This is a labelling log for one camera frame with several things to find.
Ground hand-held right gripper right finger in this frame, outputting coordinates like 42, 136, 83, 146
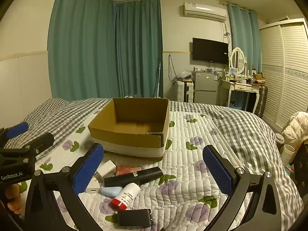
202, 145, 287, 231

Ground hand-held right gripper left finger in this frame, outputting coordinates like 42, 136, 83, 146
24, 143, 104, 231

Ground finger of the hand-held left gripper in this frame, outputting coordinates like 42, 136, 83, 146
23, 132, 55, 155
0, 122, 29, 145

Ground white charger adapter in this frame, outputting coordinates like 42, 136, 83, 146
96, 160, 117, 182

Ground grey computer mouse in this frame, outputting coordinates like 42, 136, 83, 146
100, 185, 123, 199

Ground red patterned packet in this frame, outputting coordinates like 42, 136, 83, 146
115, 165, 143, 175

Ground white bottle with red cap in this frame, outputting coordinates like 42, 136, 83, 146
110, 183, 141, 211

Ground black remote control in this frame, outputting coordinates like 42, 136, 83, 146
104, 167, 163, 187

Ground brown cardboard box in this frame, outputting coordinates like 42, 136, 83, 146
88, 98, 170, 160

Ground black wallet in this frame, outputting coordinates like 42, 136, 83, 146
117, 209, 153, 227

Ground person's left hand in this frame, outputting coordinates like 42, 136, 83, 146
5, 184, 25, 216

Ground floral quilted mat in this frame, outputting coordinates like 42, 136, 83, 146
36, 106, 304, 231

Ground lidded paper cup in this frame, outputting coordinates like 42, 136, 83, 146
275, 133, 285, 152

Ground white paper cup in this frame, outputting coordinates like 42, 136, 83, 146
283, 144, 296, 164

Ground dark suitcase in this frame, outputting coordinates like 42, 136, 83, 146
255, 85, 269, 118

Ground dark floral cloth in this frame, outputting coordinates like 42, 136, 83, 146
292, 142, 308, 198

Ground grey small fridge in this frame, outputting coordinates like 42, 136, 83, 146
192, 71, 220, 105

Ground white suitcase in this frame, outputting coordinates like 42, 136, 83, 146
176, 80, 194, 103

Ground white dressing table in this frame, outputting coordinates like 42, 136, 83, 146
220, 78, 261, 114

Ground white puffer jacket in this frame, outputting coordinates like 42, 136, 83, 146
280, 112, 308, 150

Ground wide teal curtain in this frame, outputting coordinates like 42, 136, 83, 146
48, 0, 116, 100

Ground white pole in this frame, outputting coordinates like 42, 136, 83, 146
156, 60, 162, 98

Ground white oval mirror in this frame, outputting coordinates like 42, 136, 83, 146
230, 47, 248, 74

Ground white slatted wardrobe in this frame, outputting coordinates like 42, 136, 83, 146
259, 19, 308, 136

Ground narrow teal curtain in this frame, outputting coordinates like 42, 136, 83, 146
227, 2, 263, 74

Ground white air conditioner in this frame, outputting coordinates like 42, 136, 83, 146
182, 2, 228, 22

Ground black wall cables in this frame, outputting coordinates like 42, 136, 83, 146
168, 54, 179, 85

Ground black wall television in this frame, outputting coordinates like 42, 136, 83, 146
192, 38, 229, 65

